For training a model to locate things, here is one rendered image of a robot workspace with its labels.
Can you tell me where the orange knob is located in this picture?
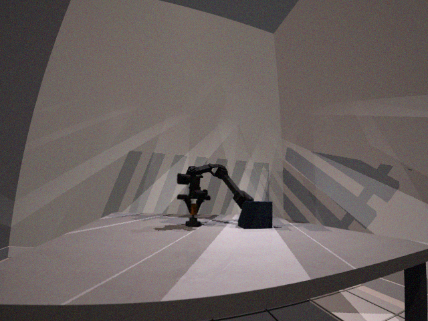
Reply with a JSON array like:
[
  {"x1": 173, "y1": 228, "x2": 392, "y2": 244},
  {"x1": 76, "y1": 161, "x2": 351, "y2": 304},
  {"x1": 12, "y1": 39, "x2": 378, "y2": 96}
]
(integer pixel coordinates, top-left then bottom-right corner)
[{"x1": 191, "y1": 203, "x2": 197, "y2": 215}]

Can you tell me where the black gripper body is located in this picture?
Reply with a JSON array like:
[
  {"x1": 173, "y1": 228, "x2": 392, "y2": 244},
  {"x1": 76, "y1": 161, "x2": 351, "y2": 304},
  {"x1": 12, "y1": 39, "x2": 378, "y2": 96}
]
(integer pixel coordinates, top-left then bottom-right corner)
[{"x1": 177, "y1": 185, "x2": 211, "y2": 201}]

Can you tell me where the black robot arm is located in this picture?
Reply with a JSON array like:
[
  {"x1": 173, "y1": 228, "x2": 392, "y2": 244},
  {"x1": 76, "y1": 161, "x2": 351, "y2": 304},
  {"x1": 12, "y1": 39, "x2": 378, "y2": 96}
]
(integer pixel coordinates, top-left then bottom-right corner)
[{"x1": 177, "y1": 163, "x2": 253, "y2": 209}]

